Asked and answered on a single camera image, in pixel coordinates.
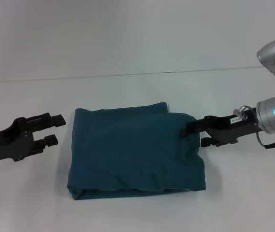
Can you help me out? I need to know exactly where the right gripper cable with plug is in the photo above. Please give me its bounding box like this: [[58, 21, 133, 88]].
[[233, 105, 275, 150]]

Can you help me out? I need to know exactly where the blue t-shirt with pink print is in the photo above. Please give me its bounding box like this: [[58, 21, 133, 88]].
[[66, 101, 207, 201]]

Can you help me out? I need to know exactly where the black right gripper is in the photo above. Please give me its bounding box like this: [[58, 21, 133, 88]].
[[179, 108, 263, 148]]

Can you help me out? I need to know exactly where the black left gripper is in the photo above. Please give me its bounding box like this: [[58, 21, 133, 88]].
[[0, 112, 67, 166]]

